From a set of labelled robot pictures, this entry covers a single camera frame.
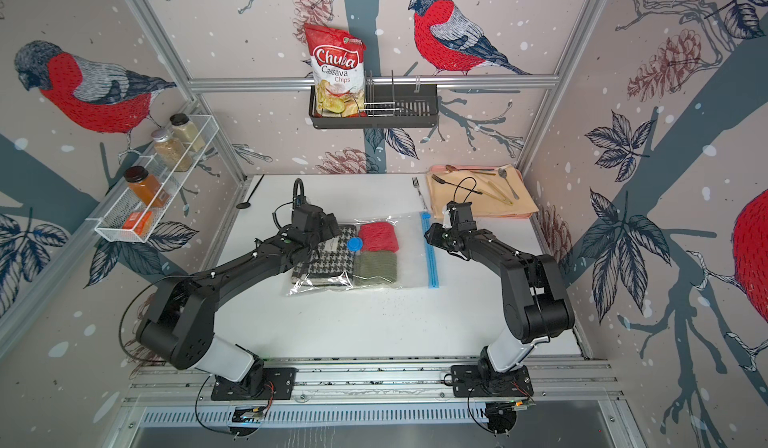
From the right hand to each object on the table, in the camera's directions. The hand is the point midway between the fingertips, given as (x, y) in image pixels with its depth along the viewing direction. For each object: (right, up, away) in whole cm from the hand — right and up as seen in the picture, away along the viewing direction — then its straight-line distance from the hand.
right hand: (428, 232), depth 96 cm
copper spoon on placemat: (+13, +24, +27) cm, 38 cm away
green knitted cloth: (-17, -10, -5) cm, 21 cm away
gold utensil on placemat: (+31, +11, +17) cm, 37 cm away
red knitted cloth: (-16, -1, +2) cm, 16 cm away
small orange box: (-68, +6, -31) cm, 75 cm away
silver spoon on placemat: (+34, +22, +25) cm, 48 cm away
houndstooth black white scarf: (-30, -10, -4) cm, 32 cm away
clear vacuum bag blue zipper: (-10, -7, +1) cm, 12 cm away
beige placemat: (+7, +13, +19) cm, 24 cm away
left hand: (-31, +5, -5) cm, 32 cm away
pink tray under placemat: (+10, +25, +28) cm, 38 cm away
